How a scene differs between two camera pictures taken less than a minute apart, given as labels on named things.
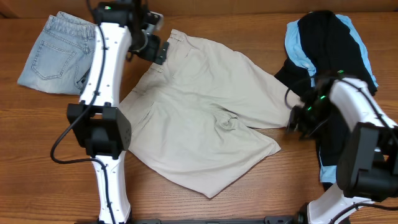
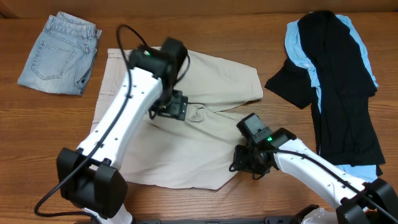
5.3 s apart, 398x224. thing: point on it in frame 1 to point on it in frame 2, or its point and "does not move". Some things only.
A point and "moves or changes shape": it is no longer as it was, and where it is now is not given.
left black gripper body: [162, 53] to [175, 106]
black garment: [333, 50] does not move
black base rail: [267, 220] does not move
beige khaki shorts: [186, 117] moves or changes shape
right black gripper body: [317, 114] to [249, 160]
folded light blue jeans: [63, 55] does not move
